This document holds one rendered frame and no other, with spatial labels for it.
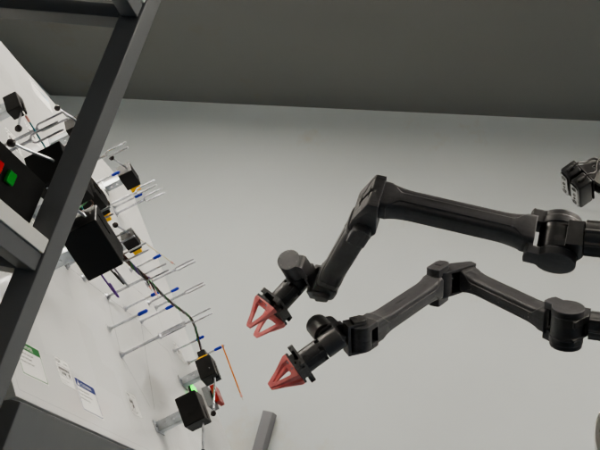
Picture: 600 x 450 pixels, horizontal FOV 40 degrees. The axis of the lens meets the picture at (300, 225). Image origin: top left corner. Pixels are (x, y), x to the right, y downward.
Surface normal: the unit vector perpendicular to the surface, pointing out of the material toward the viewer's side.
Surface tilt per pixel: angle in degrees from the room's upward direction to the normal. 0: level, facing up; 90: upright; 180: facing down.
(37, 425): 90
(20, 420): 90
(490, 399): 90
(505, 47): 180
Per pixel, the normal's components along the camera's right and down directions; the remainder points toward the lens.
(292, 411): -0.32, -0.43
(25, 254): 0.94, 0.15
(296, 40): -0.25, 0.90
